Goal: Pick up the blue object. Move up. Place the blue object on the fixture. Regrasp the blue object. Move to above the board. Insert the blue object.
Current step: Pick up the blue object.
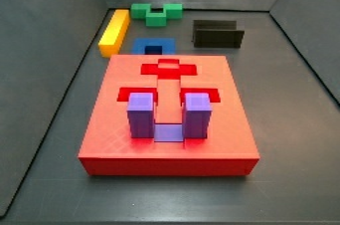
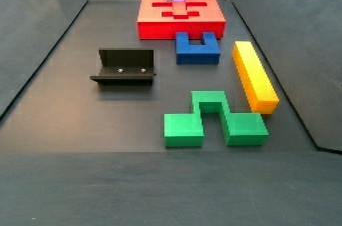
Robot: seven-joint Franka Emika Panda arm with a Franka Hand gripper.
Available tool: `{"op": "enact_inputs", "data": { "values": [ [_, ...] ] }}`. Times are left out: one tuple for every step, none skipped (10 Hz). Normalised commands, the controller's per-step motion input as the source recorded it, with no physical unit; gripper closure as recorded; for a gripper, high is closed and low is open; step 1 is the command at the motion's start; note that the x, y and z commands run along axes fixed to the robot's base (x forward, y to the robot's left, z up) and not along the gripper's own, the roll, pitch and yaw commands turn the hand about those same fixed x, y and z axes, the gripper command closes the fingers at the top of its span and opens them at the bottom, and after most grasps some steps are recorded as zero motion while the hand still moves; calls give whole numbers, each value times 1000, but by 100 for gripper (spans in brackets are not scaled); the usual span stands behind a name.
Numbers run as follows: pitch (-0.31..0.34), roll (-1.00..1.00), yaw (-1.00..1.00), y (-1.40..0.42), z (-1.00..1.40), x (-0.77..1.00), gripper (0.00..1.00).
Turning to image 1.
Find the blue U-shaped block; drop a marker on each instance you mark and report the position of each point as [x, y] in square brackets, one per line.
[153, 46]

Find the red fixture base block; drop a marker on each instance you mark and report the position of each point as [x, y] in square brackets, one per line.
[109, 151]

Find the purple U-shaped block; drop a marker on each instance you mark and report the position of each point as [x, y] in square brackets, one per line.
[193, 118]

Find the yellow long bar block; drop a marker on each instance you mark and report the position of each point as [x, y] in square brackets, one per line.
[113, 36]

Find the green zigzag block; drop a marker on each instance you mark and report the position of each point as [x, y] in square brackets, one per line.
[156, 18]

